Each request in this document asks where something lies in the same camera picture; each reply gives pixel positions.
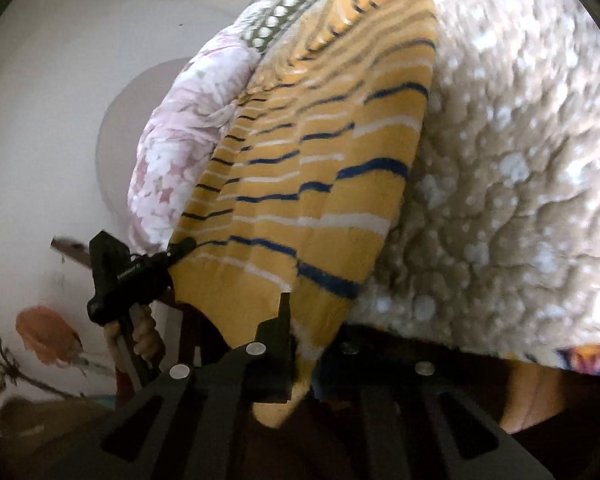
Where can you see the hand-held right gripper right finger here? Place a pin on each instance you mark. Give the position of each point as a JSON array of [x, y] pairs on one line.
[[380, 410]]

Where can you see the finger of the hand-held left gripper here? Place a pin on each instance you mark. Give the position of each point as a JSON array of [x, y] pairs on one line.
[[175, 252]]

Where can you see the beige dotted bedspread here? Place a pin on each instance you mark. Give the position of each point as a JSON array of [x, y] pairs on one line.
[[505, 185]]

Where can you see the flower wall sticker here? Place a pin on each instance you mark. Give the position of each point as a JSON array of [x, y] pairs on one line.
[[47, 332]]

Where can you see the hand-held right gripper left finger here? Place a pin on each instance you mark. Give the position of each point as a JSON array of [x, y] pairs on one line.
[[275, 360]]

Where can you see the person's left hand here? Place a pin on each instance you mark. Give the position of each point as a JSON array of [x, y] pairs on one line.
[[147, 337]]

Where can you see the green polka dot pillow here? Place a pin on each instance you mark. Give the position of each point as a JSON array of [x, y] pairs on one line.
[[290, 5]]

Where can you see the wooden bed frame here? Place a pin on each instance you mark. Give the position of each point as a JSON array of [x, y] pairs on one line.
[[530, 400]]

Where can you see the pink floral quilt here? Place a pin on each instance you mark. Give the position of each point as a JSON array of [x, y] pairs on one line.
[[180, 135]]

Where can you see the geometric patterned blanket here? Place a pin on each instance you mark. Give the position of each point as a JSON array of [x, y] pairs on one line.
[[587, 357]]

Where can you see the yellow striped sweater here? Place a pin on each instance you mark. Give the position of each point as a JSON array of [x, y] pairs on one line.
[[305, 185]]

